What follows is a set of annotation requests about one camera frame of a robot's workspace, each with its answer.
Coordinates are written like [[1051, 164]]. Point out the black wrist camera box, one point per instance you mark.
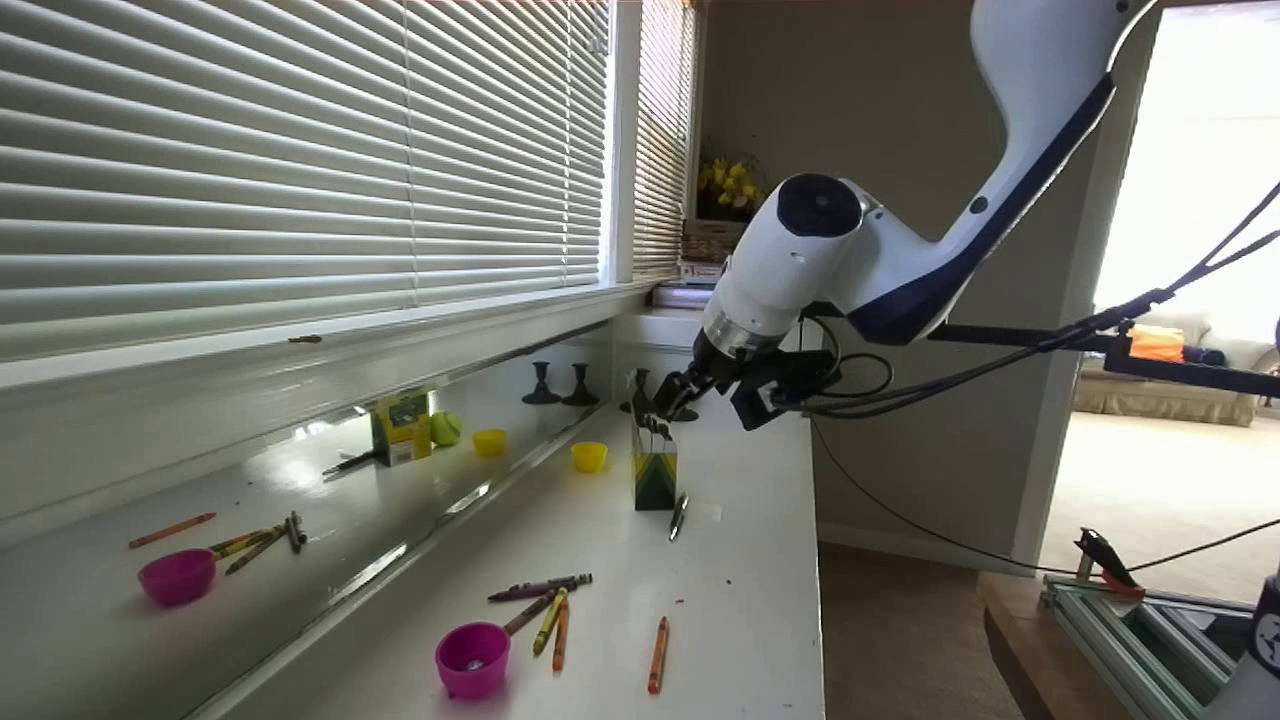
[[787, 386]]

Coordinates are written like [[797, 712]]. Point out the cardboard crayon box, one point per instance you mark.
[[652, 483]]

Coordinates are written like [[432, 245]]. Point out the narrow white window blinds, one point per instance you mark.
[[663, 135]]

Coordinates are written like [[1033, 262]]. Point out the beige sofa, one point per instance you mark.
[[1175, 402]]

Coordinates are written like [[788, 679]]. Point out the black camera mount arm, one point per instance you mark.
[[1200, 360]]

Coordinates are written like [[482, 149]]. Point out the brown wooden side table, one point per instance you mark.
[[1022, 654]]

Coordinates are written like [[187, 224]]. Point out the yellow plastic cup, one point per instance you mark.
[[589, 456]]

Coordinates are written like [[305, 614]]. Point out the pink plastic cup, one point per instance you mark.
[[474, 663]]

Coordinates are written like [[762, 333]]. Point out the yellow crayon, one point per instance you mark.
[[551, 627]]

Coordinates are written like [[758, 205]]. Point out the white window frame post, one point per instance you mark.
[[625, 135]]

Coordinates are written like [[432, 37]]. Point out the yellow flowers bunch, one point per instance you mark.
[[730, 184]]

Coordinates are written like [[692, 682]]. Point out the green glass tray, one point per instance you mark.
[[1144, 644]]

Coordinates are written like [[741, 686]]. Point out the orange crayon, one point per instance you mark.
[[658, 658], [563, 641]]

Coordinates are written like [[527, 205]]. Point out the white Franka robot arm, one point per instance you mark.
[[1040, 121]]

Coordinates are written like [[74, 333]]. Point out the dark grey pen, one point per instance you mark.
[[679, 519]]

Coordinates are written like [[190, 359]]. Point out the brown crayon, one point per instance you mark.
[[533, 614]]

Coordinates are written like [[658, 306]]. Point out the wide white window blinds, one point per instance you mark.
[[266, 160]]

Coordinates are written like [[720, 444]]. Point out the woven wicker basket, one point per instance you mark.
[[714, 242]]

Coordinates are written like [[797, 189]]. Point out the black hand tool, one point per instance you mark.
[[1107, 562]]

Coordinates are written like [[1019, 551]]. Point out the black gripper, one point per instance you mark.
[[710, 371]]

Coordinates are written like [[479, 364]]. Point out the orange cushion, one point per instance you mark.
[[1157, 344]]

